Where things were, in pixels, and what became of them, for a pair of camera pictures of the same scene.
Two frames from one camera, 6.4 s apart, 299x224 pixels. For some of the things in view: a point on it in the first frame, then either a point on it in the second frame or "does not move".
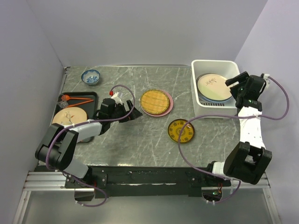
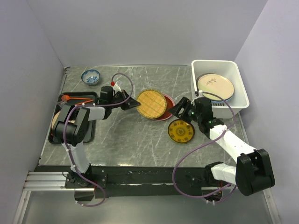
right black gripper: [244, 75] -> [184, 103]
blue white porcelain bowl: [90, 77] does not move
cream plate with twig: [213, 87] does not move
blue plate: [212, 101] does not move
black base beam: [139, 181] does not move
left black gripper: [135, 114] -> [131, 102]
